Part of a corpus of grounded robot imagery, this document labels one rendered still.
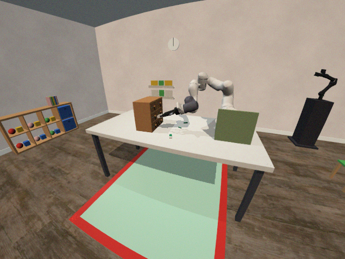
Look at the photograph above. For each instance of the brown wooden chest of drawers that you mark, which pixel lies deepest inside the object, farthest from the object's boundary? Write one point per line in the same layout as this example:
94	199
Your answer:
142	113

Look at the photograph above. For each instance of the brown wooden drawer front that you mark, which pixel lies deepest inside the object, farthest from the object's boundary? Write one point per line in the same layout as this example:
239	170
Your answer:
153	106
160	120
154	125
159	102
159	111
153	116

